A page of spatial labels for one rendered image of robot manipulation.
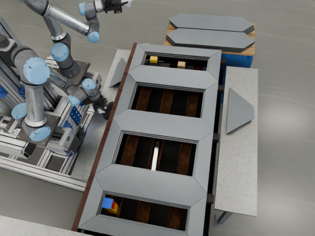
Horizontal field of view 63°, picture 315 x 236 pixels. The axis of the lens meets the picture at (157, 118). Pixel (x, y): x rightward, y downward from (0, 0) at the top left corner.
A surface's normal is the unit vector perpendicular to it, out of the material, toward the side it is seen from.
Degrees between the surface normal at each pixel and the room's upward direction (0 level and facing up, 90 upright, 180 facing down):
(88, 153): 0
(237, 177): 0
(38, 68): 83
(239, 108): 0
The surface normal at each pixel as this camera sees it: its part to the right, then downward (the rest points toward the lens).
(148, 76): -0.08, -0.51
